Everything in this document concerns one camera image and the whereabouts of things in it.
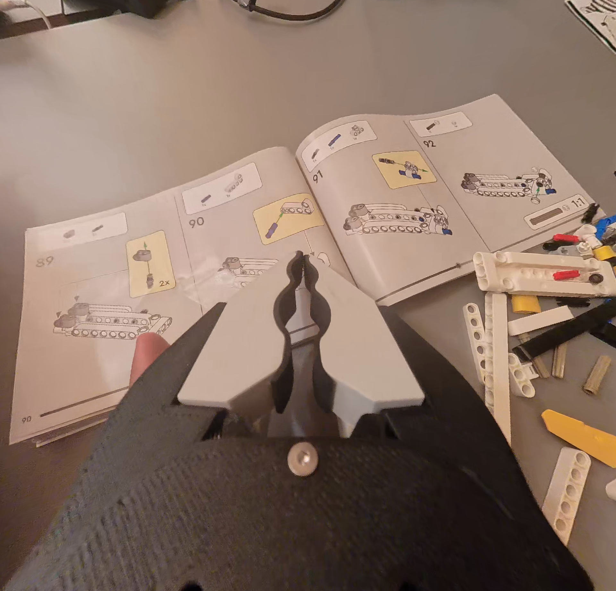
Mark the black white sticker sheet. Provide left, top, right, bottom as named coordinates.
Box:
left=565, top=0, right=616, bottom=54

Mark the pile of small lego pieces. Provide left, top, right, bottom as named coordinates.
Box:
left=544, top=201, right=616, bottom=267

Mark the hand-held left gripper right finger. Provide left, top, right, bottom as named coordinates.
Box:
left=304, top=254, right=427, bottom=439

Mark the open lego instruction booklet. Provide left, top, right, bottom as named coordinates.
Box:
left=10, top=93, right=603, bottom=450

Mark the white five-hole lego beam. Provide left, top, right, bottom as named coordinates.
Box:
left=541, top=447, right=592, bottom=546

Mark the person's left hand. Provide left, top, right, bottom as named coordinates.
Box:
left=128, top=333, right=172, bottom=390

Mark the tan lego axle connector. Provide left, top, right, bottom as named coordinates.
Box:
left=582, top=355, right=612, bottom=395

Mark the white cable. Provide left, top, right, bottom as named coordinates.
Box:
left=0, top=0, right=52, bottom=31

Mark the thin white holed lego beam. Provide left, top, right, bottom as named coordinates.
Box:
left=463, top=302, right=488, bottom=385

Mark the small white lego connector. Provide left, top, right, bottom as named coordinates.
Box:
left=507, top=352, right=540, bottom=398

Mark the long white lego beam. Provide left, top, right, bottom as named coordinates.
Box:
left=483, top=292, right=512, bottom=446

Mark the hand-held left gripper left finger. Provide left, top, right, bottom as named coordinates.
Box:
left=177, top=252, right=305, bottom=415

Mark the long black lego beam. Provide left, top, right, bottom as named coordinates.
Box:
left=511, top=298, right=616, bottom=361

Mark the yellow lego blade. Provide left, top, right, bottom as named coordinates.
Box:
left=541, top=409, right=616, bottom=468

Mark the white lego tile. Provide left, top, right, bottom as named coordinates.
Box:
left=507, top=305, right=575, bottom=336

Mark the white lego panel assembly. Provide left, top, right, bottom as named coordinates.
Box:
left=473, top=250, right=616, bottom=297

